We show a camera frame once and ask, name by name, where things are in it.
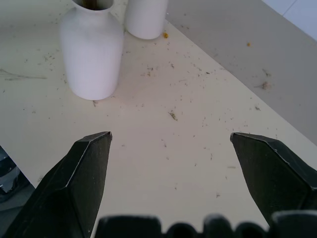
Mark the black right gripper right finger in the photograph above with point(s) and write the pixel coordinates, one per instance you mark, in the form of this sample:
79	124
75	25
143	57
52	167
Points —
270	173

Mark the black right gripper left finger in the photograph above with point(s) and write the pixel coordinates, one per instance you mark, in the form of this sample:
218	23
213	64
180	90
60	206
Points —
74	183

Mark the dried flower sprig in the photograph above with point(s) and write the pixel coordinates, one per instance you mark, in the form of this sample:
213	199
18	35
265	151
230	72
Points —
265	85

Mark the dried flower fragment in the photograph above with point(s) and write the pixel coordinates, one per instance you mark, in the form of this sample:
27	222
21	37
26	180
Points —
173	115

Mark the dark grey rounded object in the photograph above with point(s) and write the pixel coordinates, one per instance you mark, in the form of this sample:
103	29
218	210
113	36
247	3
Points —
7	171

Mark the thin dried twig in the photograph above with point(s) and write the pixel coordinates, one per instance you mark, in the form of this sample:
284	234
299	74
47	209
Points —
17	76

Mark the white ceramic vase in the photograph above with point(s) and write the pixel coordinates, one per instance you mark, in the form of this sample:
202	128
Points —
146	17
91	52

